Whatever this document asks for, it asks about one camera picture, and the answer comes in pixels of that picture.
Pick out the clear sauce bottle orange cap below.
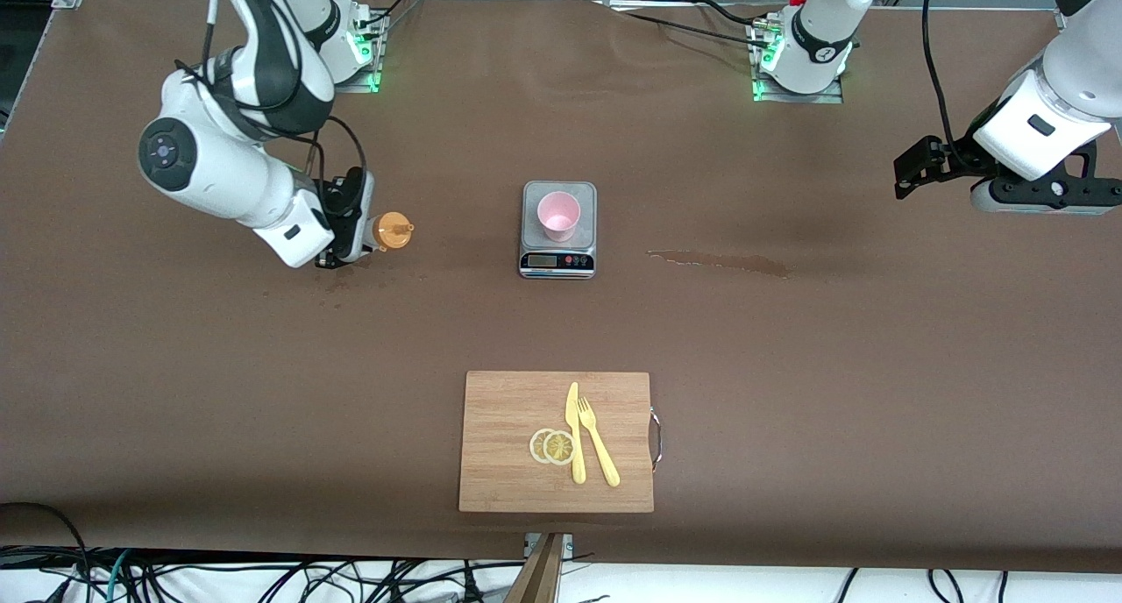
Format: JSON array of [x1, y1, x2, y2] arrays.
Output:
[[371, 212, 415, 252]]

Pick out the pink plastic cup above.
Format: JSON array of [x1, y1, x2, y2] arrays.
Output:
[[536, 191, 582, 243]]

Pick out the silver digital kitchen scale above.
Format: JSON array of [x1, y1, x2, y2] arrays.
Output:
[[519, 181, 598, 280]]

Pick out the yellow plastic knife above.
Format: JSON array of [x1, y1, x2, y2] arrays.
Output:
[[565, 381, 586, 485]]

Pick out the yellow plastic fork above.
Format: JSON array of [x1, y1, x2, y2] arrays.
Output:
[[578, 396, 621, 487]]

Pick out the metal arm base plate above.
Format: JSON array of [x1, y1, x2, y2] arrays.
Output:
[[752, 20, 844, 104], [331, 7, 384, 94]]

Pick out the bamboo cutting board metal handle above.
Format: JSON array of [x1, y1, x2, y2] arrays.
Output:
[[458, 371, 663, 514]]

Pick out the black cable across table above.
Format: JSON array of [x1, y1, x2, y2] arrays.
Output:
[[605, 0, 777, 52]]

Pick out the wooden post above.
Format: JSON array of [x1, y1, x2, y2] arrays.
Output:
[[504, 533, 565, 603]]

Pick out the teal floor cable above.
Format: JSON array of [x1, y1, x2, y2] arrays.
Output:
[[103, 549, 134, 603]]

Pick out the black looped floor cable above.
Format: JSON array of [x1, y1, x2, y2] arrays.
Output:
[[0, 502, 93, 603]]

